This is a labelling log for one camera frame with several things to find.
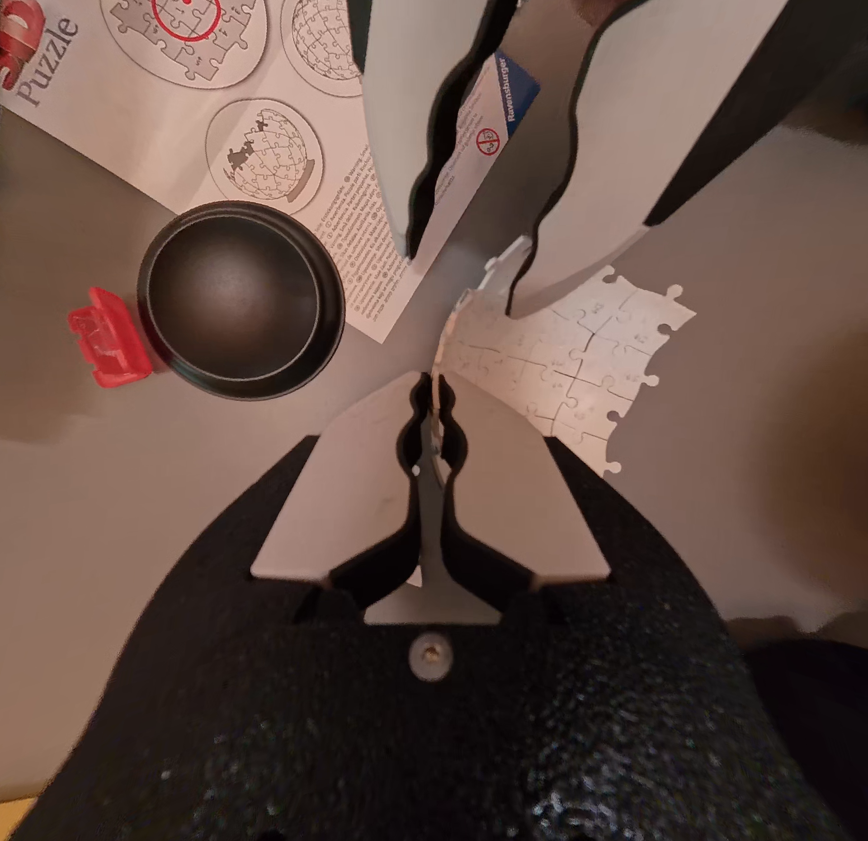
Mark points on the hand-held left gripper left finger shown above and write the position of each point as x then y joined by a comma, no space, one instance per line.
332,509

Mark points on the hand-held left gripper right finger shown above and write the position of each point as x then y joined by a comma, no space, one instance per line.
522,509

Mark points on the red plastic clip part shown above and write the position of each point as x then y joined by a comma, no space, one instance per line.
108,339

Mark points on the curved assembled white puzzle section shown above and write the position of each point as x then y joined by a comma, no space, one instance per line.
576,360

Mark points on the printed instruction sheet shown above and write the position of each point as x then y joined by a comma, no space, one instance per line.
135,109

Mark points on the person's torso in black clothing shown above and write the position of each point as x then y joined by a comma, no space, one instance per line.
827,753

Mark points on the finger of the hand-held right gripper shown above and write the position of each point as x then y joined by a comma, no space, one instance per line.
407,54
651,122

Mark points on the yellow plastic bin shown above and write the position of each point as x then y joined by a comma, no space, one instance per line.
13,824

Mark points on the black round ball stand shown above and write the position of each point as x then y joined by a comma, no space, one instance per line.
237,299

